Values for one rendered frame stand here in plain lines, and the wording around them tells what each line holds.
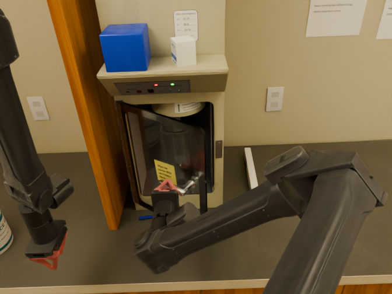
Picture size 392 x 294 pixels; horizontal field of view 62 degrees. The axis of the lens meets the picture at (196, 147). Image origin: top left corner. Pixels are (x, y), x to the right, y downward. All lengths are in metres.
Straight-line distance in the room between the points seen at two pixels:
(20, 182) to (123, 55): 0.36
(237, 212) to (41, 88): 1.17
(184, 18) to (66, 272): 0.81
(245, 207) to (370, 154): 1.13
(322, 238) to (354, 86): 1.24
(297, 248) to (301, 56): 1.12
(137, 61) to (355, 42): 0.96
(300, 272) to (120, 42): 0.62
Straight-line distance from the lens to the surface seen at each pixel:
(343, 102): 1.59
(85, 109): 0.91
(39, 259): 0.91
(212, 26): 0.89
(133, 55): 0.80
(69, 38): 0.85
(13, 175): 0.70
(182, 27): 0.88
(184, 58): 0.82
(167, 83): 0.85
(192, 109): 1.00
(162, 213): 0.80
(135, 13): 0.89
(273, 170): 0.50
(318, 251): 0.37
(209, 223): 0.59
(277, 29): 1.37
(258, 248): 1.10
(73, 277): 1.11
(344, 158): 0.45
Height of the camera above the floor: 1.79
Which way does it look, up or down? 34 degrees down
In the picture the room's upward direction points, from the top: 3 degrees counter-clockwise
